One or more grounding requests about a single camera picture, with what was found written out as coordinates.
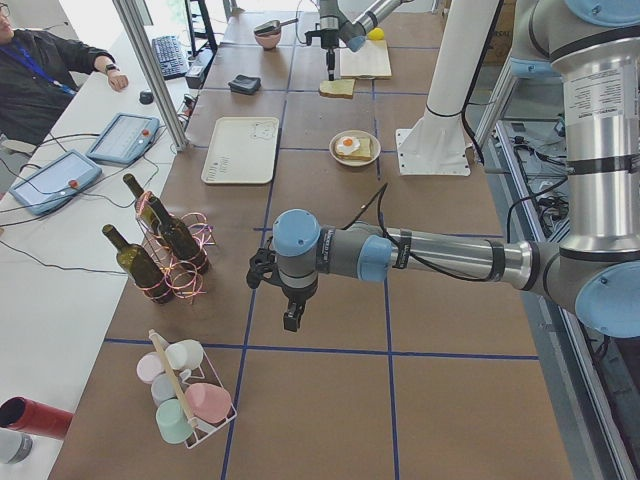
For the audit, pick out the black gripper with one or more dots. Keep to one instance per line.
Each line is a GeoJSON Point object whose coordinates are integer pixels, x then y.
{"type": "Point", "coordinates": [296, 298]}
{"type": "Point", "coordinates": [329, 38]}

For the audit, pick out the plain bread slice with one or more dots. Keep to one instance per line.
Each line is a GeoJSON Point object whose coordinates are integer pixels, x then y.
{"type": "Point", "coordinates": [338, 88]}

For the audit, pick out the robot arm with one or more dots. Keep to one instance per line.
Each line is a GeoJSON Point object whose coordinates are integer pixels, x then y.
{"type": "Point", "coordinates": [335, 28]}
{"type": "Point", "coordinates": [594, 272]}

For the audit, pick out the cream bear tray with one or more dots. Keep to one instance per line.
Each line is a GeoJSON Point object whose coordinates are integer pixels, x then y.
{"type": "Point", "coordinates": [242, 150]}

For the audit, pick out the wooden cutting board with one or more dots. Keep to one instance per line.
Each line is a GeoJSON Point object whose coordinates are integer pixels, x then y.
{"type": "Point", "coordinates": [371, 61]}

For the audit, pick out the right yellow lemon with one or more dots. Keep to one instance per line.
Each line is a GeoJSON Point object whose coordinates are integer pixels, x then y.
{"type": "Point", "coordinates": [376, 34]}

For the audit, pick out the pink bowl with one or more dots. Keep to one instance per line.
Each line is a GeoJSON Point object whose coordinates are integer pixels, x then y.
{"type": "Point", "coordinates": [268, 42]}

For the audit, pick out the metal scoop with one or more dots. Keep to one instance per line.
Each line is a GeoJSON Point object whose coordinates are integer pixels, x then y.
{"type": "Point", "coordinates": [272, 27]}

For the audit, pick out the fried egg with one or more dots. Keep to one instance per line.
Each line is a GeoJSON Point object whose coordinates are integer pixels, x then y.
{"type": "Point", "coordinates": [346, 145]}

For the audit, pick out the white round plate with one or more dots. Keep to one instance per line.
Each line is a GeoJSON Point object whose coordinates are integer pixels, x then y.
{"type": "Point", "coordinates": [375, 148]}

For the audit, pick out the folded grey cloth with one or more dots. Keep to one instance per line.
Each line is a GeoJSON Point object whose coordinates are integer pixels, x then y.
{"type": "Point", "coordinates": [247, 85]}

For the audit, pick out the bread slice under egg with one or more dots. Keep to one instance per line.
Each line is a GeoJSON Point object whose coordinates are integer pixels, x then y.
{"type": "Point", "coordinates": [363, 153]}

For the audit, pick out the white cup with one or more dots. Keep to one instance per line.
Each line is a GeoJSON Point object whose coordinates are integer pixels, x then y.
{"type": "Point", "coordinates": [185, 354]}

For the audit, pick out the pink cup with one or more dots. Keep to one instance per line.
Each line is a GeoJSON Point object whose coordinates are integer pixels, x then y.
{"type": "Point", "coordinates": [209, 402]}

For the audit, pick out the white pillar with base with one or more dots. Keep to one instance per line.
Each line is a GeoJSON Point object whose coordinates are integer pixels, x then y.
{"type": "Point", "coordinates": [436, 144]}

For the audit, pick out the middle green wine bottle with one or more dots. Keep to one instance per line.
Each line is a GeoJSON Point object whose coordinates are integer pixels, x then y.
{"type": "Point", "coordinates": [179, 238]}

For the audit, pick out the green wine bottle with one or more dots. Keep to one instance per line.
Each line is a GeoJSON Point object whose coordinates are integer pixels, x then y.
{"type": "Point", "coordinates": [140, 267]}
{"type": "Point", "coordinates": [179, 238]}
{"type": "Point", "coordinates": [134, 187]}

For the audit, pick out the grey cup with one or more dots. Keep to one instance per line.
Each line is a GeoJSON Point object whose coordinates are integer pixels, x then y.
{"type": "Point", "coordinates": [162, 389]}

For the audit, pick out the lilac cup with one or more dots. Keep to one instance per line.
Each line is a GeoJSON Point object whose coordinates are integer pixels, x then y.
{"type": "Point", "coordinates": [149, 367]}

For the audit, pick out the black keyboard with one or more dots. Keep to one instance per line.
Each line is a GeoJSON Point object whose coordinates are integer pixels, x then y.
{"type": "Point", "coordinates": [170, 56]}

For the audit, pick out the mint green cup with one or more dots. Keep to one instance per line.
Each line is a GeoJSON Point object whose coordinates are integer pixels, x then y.
{"type": "Point", "coordinates": [172, 423]}

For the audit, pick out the front green wine bottle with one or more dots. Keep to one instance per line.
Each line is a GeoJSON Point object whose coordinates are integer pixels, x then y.
{"type": "Point", "coordinates": [140, 267]}

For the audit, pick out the black computer mouse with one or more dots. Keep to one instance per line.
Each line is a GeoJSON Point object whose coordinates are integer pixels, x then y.
{"type": "Point", "coordinates": [146, 97]}

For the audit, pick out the rear green wine bottle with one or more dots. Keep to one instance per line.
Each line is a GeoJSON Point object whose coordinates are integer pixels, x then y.
{"type": "Point", "coordinates": [134, 187]}

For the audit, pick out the far teach pendant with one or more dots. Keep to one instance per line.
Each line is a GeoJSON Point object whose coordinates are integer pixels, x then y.
{"type": "Point", "coordinates": [124, 139]}

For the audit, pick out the teach pendant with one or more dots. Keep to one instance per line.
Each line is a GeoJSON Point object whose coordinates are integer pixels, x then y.
{"type": "Point", "coordinates": [124, 139]}
{"type": "Point", "coordinates": [53, 185]}

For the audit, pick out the near teach pendant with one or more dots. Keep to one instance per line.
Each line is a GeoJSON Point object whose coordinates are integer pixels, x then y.
{"type": "Point", "coordinates": [53, 185]}

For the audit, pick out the red cylinder can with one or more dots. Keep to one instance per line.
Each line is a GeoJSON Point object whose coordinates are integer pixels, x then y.
{"type": "Point", "coordinates": [32, 417]}

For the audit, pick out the seated person in black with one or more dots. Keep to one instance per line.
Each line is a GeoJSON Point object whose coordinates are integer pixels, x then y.
{"type": "Point", "coordinates": [36, 78]}

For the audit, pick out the copper wire bottle rack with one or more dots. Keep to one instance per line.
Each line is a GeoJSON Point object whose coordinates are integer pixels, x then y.
{"type": "Point", "coordinates": [182, 277]}

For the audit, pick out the white wire cup rack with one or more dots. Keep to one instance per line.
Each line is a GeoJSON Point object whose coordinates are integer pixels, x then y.
{"type": "Point", "coordinates": [181, 380]}

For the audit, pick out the aluminium frame post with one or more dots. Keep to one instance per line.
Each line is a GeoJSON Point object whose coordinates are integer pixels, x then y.
{"type": "Point", "coordinates": [132, 21]}

